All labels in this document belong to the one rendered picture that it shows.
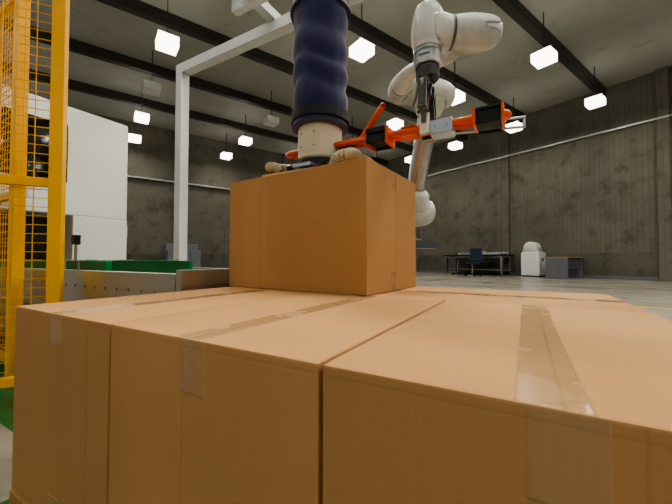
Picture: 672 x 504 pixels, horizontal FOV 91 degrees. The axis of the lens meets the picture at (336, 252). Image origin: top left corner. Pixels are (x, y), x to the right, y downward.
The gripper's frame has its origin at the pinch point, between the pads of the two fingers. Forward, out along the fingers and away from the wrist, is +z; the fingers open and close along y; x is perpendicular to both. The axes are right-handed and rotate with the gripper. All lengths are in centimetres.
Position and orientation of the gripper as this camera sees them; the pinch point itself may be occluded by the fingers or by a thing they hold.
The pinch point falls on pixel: (427, 129)
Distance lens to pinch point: 118.7
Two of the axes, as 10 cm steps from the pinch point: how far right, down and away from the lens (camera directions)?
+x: 8.6, -0.1, -5.1
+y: -5.1, -0.2, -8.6
